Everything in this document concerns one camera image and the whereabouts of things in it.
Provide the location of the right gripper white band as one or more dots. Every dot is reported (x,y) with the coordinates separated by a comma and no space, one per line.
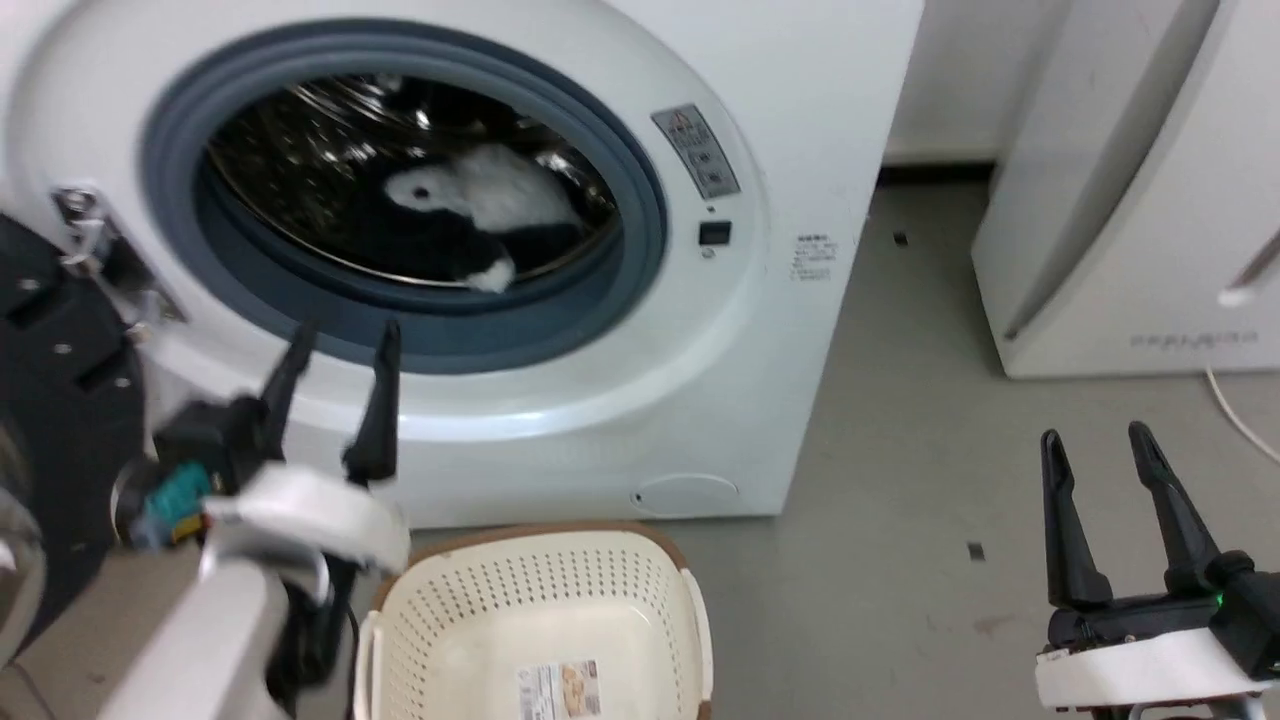
(1160,650)

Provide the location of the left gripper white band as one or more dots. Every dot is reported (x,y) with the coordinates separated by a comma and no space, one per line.
(300,510)

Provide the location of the black and white plush toy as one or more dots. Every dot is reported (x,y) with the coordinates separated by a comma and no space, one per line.
(470,205)

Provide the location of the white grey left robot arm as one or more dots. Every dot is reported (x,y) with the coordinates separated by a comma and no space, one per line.
(200,640)

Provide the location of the cream perforated laundry basket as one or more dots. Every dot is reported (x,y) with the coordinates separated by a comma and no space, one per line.
(470,620)

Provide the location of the black round washing machine door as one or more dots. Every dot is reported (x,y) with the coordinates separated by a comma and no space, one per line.
(60,400)

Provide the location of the printed paper basket label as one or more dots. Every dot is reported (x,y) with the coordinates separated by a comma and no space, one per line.
(558,690)

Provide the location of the white front-load washing machine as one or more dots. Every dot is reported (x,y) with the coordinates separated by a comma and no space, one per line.
(790,120)

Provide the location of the metal door hinge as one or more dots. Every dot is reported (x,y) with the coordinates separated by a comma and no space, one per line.
(95,240)

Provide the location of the grey rubber door gasket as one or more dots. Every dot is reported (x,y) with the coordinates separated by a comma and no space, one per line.
(600,300)

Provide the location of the white appliance cabinet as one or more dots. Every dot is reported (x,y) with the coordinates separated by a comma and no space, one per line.
(1140,200)

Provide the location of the round white drain filter cover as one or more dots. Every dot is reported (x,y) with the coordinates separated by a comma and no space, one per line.
(687,494)

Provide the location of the grey warning sticker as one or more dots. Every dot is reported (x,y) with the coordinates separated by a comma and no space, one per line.
(696,150)

